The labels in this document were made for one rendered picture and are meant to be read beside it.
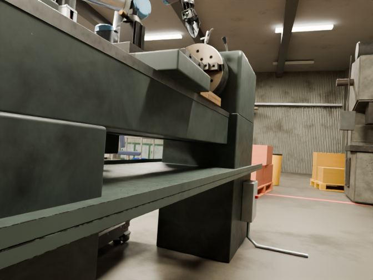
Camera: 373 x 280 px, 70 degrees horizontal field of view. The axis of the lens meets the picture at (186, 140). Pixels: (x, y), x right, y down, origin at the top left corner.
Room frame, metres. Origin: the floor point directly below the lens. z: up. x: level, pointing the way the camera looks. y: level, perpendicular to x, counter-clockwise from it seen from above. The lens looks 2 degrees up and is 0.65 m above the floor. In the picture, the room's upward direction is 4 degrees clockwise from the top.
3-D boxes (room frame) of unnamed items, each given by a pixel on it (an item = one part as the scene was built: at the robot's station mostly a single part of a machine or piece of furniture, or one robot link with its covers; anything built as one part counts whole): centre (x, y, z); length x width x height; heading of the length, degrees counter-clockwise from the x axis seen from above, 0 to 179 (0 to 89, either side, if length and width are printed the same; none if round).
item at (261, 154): (4.31, -0.89, 0.38); 1.35 x 1.05 x 0.76; 162
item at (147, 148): (9.80, 1.22, 0.35); 1.77 x 1.62 x 0.70; 73
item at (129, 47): (1.07, 0.23, 1.00); 0.20 x 0.10 x 0.05; 157
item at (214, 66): (1.43, -0.10, 1.09); 0.12 x 0.11 x 0.05; 67
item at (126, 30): (1.05, 0.24, 1.07); 0.07 x 0.07 x 0.10; 67
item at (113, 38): (1.70, 0.57, 1.33); 0.13 x 0.12 x 0.14; 159
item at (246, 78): (1.91, -0.18, 1.06); 0.59 x 0.48 x 0.39; 157
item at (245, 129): (1.91, -0.18, 0.43); 0.60 x 0.48 x 0.86; 157
